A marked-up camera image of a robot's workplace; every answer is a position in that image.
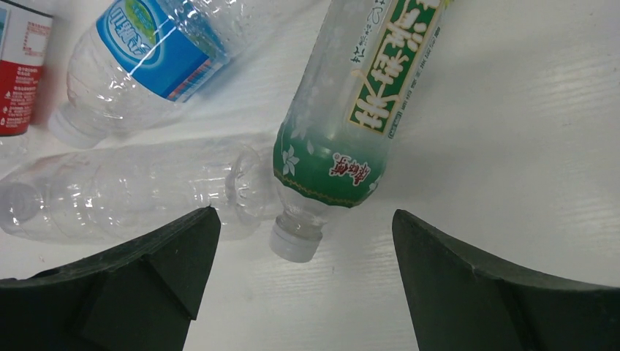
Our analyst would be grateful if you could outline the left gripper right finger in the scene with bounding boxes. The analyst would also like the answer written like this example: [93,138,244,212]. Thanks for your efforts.
[392,209,619,350]

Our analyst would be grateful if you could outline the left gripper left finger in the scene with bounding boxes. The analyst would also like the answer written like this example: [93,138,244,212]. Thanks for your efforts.
[1,207,221,350]

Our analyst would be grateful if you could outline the clear crushed bottle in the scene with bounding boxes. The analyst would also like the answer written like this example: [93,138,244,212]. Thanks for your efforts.
[1,135,281,244]

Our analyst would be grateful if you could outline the green tinted bottle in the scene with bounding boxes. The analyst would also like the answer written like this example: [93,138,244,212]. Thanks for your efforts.
[269,0,449,263]

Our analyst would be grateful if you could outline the clear bottle blue label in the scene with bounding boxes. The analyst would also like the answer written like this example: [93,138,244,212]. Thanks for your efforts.
[48,1,306,149]

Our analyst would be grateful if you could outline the red cap bottle blue-red label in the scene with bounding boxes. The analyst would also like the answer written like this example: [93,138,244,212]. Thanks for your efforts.
[1,1,53,137]

